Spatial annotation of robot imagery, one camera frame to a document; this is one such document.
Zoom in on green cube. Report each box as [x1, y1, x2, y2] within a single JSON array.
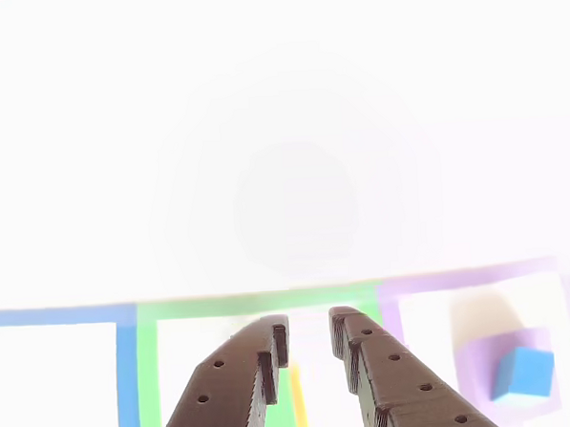
[[262, 365, 297, 427]]

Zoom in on orange block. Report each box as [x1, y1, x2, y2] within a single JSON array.
[[264, 363, 310, 427]]

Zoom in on large purple block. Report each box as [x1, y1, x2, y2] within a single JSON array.
[[455, 326, 564, 418]]

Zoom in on small blue cube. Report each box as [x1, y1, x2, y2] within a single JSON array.
[[487, 345, 558, 402]]

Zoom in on green square frame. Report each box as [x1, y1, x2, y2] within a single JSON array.
[[132, 282, 391, 427]]

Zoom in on purple square frame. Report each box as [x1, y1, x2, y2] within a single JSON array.
[[376, 255, 570, 427]]

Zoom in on blue square frame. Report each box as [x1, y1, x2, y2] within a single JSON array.
[[0, 302, 144, 427]]

